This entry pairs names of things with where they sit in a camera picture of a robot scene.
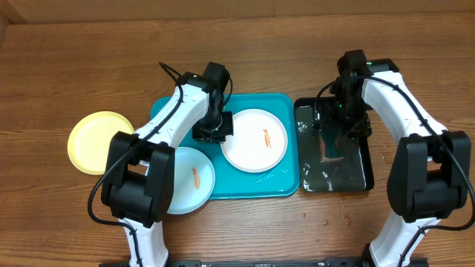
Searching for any sponge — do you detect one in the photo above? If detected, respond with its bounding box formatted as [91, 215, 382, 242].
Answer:
[320, 131, 344, 162]

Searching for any white plate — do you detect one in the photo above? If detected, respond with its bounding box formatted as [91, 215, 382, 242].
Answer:
[221, 109, 289, 173]

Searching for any yellow-green plate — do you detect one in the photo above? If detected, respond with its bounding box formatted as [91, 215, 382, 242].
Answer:
[68, 111, 134, 175]

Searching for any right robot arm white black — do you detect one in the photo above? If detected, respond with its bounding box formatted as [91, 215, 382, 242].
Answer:
[314, 51, 474, 266]

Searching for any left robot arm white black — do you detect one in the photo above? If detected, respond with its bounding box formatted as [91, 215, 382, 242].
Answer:
[88, 65, 233, 266]

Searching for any black plastic tray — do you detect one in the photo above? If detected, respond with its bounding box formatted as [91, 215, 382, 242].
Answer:
[294, 98, 375, 193]

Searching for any teal plastic tray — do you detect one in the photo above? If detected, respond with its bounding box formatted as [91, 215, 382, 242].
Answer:
[150, 92, 301, 200]

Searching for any light blue plate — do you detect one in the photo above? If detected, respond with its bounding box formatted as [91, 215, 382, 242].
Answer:
[168, 147, 215, 215]

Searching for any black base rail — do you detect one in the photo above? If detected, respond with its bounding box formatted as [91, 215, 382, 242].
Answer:
[99, 256, 428, 267]

